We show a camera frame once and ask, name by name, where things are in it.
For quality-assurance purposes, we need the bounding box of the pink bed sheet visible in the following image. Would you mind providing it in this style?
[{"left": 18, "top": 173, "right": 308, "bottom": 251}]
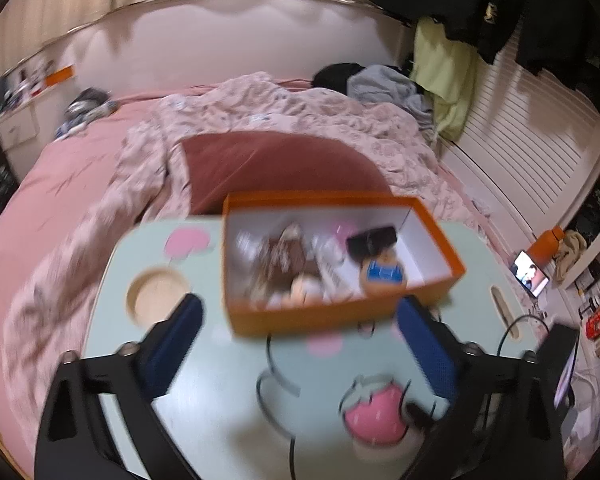
[{"left": 0, "top": 92, "right": 166, "bottom": 461}]

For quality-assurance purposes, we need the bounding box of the brown drink carton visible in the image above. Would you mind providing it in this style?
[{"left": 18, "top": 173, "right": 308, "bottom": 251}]
[{"left": 260, "top": 232, "right": 321, "bottom": 286}]

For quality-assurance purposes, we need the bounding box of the beige cloth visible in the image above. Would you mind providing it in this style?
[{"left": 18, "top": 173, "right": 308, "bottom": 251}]
[{"left": 552, "top": 230, "right": 588, "bottom": 283}]

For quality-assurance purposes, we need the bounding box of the white nightstand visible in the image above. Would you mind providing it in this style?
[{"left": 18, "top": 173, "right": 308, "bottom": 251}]
[{"left": 0, "top": 95, "right": 43, "bottom": 181}]

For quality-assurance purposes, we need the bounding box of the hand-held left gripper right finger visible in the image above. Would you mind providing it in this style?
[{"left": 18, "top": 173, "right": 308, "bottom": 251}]
[{"left": 395, "top": 296, "right": 566, "bottom": 480}]

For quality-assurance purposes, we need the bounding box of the cluster of small bottles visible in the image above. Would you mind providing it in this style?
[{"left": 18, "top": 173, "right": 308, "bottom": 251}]
[{"left": 0, "top": 55, "right": 56, "bottom": 106}]

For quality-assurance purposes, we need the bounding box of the blue and white clothes pile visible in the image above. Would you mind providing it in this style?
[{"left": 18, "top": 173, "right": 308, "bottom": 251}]
[{"left": 55, "top": 87, "right": 121, "bottom": 141}]

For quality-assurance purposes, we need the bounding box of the grey hoodie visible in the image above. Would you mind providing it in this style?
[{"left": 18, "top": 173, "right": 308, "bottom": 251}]
[{"left": 347, "top": 65, "right": 438, "bottom": 141}]

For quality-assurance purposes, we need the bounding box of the orange bottle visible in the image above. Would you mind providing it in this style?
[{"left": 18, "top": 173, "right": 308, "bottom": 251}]
[{"left": 527, "top": 226, "right": 566, "bottom": 266}]

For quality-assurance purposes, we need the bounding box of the smartphone with lit screen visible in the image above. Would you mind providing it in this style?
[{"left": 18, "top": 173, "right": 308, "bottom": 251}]
[{"left": 511, "top": 251, "right": 551, "bottom": 298}]

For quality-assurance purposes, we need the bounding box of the white padded headboard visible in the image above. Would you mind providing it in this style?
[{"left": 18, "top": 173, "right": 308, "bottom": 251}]
[{"left": 65, "top": 0, "right": 416, "bottom": 106}]

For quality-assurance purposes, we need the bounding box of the black laptop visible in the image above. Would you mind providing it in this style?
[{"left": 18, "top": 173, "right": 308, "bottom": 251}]
[{"left": 537, "top": 322, "right": 581, "bottom": 411}]

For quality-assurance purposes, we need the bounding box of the blue and orange toy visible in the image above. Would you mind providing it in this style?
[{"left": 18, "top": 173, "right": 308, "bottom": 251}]
[{"left": 359, "top": 255, "right": 408, "bottom": 301}]

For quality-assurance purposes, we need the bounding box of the pink floral duvet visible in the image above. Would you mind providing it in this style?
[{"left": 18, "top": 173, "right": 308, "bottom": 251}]
[{"left": 2, "top": 71, "right": 491, "bottom": 411}]

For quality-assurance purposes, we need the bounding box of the orange cardboard box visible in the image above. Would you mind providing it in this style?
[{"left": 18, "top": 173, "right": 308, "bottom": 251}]
[{"left": 221, "top": 191, "right": 467, "bottom": 337}]

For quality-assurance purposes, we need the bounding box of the maroon corduroy pillow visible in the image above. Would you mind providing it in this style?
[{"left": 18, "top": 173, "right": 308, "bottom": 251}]
[{"left": 180, "top": 131, "right": 391, "bottom": 216}]

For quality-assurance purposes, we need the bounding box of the mint cartoon lap table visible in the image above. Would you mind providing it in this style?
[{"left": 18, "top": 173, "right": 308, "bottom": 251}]
[{"left": 82, "top": 216, "right": 541, "bottom": 480}]

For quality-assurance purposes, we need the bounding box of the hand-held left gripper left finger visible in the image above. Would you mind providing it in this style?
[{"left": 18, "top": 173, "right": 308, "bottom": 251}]
[{"left": 35, "top": 292, "right": 206, "bottom": 480}]

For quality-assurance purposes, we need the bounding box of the light green hanging garment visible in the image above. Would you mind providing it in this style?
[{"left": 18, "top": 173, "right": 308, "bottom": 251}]
[{"left": 410, "top": 16, "right": 481, "bottom": 143}]

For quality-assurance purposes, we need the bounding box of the small orange box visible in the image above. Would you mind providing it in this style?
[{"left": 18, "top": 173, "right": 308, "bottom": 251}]
[{"left": 45, "top": 66, "right": 76, "bottom": 86}]

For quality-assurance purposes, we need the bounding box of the black cable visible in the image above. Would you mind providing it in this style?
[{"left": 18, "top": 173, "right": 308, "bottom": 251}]
[{"left": 495, "top": 312, "right": 551, "bottom": 356}]

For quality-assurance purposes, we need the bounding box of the black garment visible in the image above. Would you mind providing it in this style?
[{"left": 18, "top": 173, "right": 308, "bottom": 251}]
[{"left": 312, "top": 62, "right": 366, "bottom": 96}]

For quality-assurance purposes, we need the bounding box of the black pouch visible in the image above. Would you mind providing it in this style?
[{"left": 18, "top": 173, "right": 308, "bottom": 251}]
[{"left": 346, "top": 226, "right": 398, "bottom": 263}]

